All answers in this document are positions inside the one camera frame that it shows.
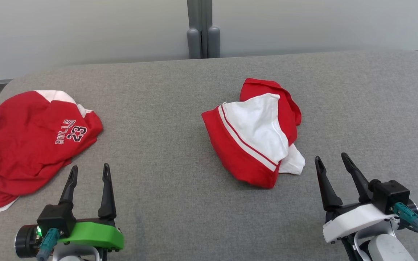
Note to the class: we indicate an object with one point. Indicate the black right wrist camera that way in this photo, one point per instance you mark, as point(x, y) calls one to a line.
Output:
point(390, 194)

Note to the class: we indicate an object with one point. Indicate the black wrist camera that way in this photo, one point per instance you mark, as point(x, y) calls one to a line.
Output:
point(390, 194)
point(56, 217)

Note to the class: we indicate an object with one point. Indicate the red Bulls 23 garment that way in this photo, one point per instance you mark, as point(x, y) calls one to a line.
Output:
point(27, 145)

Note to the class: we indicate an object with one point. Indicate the red and white jersey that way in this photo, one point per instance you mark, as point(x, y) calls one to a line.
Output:
point(256, 127)

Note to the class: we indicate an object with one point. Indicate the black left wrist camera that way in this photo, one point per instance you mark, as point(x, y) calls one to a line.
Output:
point(56, 217)

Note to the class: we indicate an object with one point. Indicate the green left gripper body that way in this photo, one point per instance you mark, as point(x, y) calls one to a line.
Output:
point(93, 233)

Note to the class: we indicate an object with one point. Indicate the black left gripper motor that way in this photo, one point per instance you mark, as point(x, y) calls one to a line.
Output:
point(25, 241)

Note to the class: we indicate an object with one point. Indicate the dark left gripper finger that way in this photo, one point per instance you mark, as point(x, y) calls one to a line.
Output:
point(70, 188)
point(107, 199)

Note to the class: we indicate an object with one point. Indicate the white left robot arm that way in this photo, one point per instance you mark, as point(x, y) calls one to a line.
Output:
point(74, 253)

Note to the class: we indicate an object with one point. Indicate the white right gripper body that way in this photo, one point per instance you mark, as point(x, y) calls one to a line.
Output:
point(354, 221)

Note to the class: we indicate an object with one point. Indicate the black right gripper motor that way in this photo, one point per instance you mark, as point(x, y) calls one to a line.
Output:
point(413, 208)

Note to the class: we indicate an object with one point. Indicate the grey wall post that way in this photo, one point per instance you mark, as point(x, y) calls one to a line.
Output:
point(203, 36)

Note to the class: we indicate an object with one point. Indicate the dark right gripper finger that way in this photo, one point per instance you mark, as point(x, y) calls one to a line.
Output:
point(359, 183)
point(328, 192)

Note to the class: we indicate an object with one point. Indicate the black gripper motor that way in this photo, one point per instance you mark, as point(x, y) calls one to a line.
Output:
point(413, 208)
point(25, 241)

